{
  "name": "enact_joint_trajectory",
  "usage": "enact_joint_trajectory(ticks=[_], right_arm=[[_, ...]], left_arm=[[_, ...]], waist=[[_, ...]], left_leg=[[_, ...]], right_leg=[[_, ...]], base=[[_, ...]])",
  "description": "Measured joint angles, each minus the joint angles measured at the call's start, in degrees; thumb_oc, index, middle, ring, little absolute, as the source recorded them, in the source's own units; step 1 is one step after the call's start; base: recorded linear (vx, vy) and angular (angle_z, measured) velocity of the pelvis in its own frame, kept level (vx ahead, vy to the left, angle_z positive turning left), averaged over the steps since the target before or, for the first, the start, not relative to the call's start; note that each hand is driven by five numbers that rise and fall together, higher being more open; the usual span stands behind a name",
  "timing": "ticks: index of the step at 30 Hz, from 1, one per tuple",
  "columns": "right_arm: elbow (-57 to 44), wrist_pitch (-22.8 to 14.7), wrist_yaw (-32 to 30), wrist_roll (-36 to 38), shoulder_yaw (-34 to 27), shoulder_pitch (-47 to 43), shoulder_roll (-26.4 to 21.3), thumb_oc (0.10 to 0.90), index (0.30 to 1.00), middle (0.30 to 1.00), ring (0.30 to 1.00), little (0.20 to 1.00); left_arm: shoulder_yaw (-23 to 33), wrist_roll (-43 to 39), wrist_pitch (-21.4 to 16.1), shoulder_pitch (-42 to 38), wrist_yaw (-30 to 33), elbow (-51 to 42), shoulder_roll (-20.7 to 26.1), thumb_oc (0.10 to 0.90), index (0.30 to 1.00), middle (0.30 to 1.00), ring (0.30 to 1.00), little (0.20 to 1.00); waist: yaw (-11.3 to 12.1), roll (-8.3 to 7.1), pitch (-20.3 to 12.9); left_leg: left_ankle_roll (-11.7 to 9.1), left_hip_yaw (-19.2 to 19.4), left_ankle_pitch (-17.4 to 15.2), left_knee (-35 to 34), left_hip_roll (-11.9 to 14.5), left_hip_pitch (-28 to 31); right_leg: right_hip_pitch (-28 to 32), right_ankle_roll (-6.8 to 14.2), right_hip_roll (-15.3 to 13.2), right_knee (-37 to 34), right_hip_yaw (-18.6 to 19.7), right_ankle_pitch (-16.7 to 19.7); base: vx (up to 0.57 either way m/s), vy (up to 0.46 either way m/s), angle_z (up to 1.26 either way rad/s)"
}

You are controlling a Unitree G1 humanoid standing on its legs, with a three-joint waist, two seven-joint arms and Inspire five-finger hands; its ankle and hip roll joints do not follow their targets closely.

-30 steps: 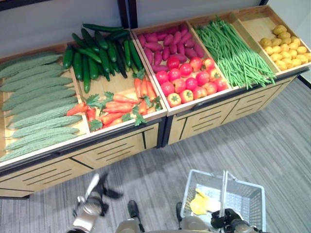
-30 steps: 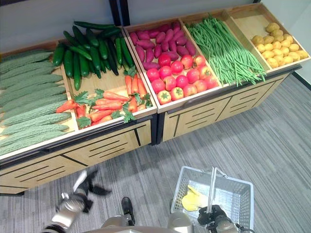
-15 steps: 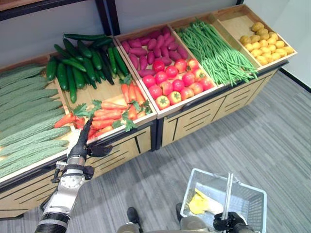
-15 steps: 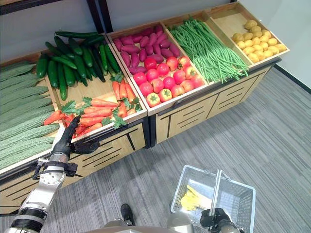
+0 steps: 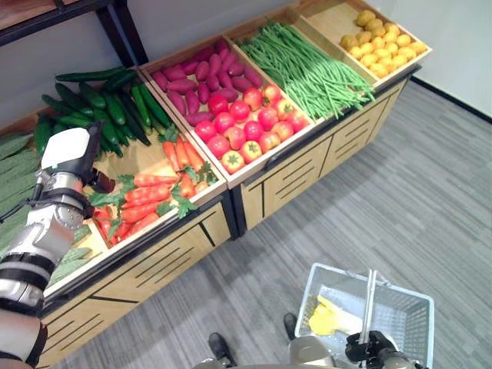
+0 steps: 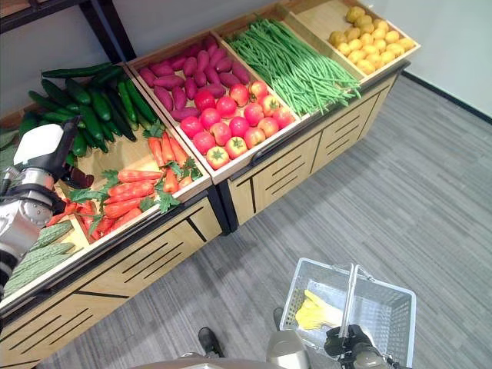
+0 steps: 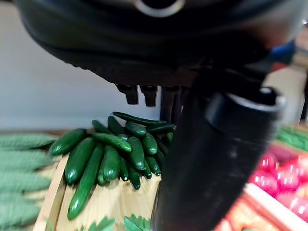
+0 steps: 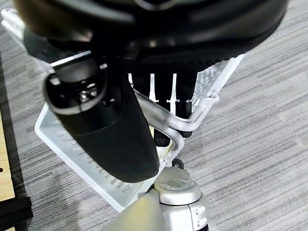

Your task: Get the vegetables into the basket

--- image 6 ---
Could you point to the silver robot right leg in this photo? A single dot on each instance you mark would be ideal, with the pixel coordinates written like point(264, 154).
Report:
point(286, 350)

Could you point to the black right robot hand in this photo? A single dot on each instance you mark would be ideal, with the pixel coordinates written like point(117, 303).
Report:
point(344, 340)

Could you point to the yellow leafy vegetable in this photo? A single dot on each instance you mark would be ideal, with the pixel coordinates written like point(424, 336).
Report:
point(313, 313)

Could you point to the dark robot left foot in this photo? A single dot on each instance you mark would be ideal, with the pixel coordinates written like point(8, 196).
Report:
point(210, 342)

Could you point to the long wooden slatted cabinet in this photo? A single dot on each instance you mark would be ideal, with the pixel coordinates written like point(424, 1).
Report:
point(115, 261)

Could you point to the wide wooden display tray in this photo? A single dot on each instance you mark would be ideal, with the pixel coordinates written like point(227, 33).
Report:
point(123, 155)

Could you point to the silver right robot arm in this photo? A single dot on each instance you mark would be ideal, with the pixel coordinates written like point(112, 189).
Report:
point(369, 359)

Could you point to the red chili pepper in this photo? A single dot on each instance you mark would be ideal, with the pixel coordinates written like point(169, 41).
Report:
point(88, 209)
point(104, 225)
point(87, 227)
point(63, 213)

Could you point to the grey plastic shopping basket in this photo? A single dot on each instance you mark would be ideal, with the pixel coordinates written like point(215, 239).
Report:
point(384, 311)

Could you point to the green bitter gourd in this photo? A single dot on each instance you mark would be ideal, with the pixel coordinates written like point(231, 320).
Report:
point(7, 158)
point(7, 139)
point(44, 255)
point(52, 234)
point(34, 272)

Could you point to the black metal shelf rack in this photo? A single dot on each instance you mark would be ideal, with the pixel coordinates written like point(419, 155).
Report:
point(105, 28)

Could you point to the orange carrot with leaves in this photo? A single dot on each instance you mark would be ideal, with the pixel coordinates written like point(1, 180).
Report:
point(178, 151)
point(127, 218)
point(139, 175)
point(156, 150)
point(130, 189)
point(167, 148)
point(170, 180)
point(185, 181)
point(125, 198)
point(123, 207)

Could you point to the red tomato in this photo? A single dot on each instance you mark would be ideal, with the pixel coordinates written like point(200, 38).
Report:
point(203, 142)
point(269, 105)
point(254, 137)
point(210, 118)
point(283, 117)
point(191, 127)
point(253, 114)
point(220, 133)
point(268, 127)
point(236, 147)
point(239, 94)
point(204, 100)
point(226, 107)
point(217, 157)
point(239, 126)
point(258, 90)

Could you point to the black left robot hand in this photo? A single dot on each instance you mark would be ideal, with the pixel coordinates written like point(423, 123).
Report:
point(38, 146)

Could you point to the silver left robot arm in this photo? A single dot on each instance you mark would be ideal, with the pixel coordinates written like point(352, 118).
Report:
point(23, 219)

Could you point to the purple sweet potato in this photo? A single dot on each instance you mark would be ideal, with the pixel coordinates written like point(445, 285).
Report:
point(163, 98)
point(169, 81)
point(190, 66)
point(218, 57)
point(147, 77)
point(200, 78)
point(211, 75)
point(224, 64)
point(229, 79)
point(212, 90)
point(210, 41)
point(162, 69)
point(240, 73)
point(179, 97)
point(190, 87)
point(185, 113)
point(212, 50)
point(203, 60)
point(177, 62)

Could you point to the dark green cucumber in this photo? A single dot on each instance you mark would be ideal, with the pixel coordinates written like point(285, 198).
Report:
point(140, 100)
point(120, 115)
point(144, 123)
point(91, 121)
point(77, 72)
point(57, 116)
point(46, 102)
point(100, 104)
point(107, 131)
point(79, 144)
point(95, 141)
point(57, 93)
point(27, 125)
point(78, 91)
point(127, 100)
point(105, 75)

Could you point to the silver robot torso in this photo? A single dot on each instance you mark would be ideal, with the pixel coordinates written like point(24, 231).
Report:
point(200, 363)

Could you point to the green beans pile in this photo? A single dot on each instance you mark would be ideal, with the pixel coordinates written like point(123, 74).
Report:
point(292, 65)

